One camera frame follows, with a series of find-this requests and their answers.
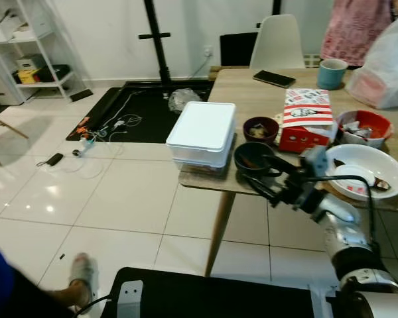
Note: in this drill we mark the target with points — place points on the white lidded plastic container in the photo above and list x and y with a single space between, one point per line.
200 126

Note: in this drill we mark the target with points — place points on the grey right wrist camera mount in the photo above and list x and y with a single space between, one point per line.
315 162

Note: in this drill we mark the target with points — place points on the wooden chair legs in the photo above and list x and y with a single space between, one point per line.
3 126

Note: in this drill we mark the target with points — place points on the black floor mat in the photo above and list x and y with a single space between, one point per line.
152 122

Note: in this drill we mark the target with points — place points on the red bowl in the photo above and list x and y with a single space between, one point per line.
378 126

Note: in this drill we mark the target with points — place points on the white shelf rack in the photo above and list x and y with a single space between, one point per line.
46 40

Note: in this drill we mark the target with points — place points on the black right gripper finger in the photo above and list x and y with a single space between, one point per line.
278 165
262 190

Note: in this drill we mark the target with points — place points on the white chair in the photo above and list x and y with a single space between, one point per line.
277 43

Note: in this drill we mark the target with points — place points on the white plastic shopping bag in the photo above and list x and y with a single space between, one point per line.
385 66

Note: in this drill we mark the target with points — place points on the black smartphone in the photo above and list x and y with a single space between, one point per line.
274 79

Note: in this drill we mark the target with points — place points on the teal mug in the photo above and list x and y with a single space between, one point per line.
331 76

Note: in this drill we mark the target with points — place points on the wooden table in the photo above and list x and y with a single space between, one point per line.
265 99

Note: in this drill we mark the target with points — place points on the small black device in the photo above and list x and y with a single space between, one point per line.
55 159

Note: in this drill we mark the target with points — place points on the red white fried chicken box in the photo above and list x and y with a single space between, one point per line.
306 109

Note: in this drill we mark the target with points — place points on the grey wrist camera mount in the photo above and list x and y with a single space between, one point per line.
129 298
315 162

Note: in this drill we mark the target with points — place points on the black robot torso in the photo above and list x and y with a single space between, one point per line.
219 298

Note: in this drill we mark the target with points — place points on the white wall socket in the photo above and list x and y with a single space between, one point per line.
207 50

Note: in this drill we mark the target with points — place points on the small dark purple bowl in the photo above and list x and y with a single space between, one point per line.
260 132

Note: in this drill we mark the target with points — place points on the crumpled clear plastic bag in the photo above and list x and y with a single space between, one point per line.
184 99

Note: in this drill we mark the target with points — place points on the person in pink top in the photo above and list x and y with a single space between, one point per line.
355 30

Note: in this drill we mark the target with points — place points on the person in blue clothing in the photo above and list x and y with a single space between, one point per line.
0 285

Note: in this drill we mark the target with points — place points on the black stand pole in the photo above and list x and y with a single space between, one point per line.
157 40

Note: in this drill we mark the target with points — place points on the black chair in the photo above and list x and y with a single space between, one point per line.
237 48

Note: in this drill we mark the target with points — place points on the brown fried food piece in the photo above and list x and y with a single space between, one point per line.
251 161

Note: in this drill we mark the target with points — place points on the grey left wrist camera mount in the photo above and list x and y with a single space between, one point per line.
129 298

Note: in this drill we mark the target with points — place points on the blue-grey bowl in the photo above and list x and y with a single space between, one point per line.
251 151

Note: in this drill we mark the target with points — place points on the large white bowl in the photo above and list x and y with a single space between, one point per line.
378 162

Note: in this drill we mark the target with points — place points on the yellow box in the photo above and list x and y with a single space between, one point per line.
28 76

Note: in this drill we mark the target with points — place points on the small white dish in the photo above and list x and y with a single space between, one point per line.
355 180

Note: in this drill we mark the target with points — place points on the white storage box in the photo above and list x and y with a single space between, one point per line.
30 62

